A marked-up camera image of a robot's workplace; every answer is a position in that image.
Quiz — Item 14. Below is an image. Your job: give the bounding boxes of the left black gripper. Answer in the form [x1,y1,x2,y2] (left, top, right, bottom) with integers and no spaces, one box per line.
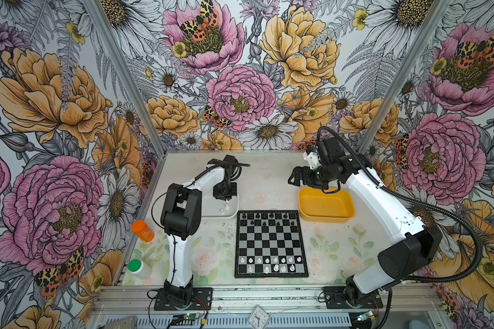
[212,177,237,201]

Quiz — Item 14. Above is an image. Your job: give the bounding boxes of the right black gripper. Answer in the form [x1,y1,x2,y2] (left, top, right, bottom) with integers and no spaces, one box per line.
[288,162,340,191]

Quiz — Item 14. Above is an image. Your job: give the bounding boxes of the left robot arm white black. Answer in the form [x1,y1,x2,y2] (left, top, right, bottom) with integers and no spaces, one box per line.
[159,155,249,308]

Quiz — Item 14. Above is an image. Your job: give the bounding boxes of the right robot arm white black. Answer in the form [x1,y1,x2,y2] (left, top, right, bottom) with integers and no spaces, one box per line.
[288,137,443,307]

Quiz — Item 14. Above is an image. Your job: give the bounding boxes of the white plastic bin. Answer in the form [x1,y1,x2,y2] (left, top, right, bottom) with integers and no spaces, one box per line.
[200,187,239,218]

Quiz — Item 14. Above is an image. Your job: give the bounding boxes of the yellow plastic bin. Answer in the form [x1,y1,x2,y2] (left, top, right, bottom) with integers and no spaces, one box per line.
[298,187,355,223]

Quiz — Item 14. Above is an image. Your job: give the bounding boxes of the black and white chessboard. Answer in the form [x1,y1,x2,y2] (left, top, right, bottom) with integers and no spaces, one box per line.
[234,210,309,278]

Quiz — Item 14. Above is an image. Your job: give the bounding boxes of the orange capped bottle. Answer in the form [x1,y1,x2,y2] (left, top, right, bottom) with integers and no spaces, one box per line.
[131,220,155,243]

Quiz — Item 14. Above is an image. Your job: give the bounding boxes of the green capped white bottle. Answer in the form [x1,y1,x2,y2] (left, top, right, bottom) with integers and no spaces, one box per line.
[127,259,152,280]

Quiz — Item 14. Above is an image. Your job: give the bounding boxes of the small white analog clock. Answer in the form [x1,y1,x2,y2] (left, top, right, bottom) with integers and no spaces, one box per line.
[248,306,270,329]

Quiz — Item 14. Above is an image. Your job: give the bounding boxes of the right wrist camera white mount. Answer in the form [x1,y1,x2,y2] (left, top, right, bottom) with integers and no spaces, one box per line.
[303,150,321,170]

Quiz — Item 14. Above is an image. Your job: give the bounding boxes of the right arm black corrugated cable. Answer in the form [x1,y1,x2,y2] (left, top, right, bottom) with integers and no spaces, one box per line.
[316,126,484,283]

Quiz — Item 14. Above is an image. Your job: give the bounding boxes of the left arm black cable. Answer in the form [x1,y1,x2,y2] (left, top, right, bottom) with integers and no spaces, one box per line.
[150,158,251,289]

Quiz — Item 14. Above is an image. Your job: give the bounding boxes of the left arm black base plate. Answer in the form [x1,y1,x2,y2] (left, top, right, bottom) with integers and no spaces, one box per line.
[153,287,214,311]

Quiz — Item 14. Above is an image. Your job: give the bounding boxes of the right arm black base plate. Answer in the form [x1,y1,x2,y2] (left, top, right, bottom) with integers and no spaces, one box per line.
[318,286,384,309]

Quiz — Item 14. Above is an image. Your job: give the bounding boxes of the aluminium frame rail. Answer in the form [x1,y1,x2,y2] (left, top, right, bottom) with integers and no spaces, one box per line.
[92,283,443,315]

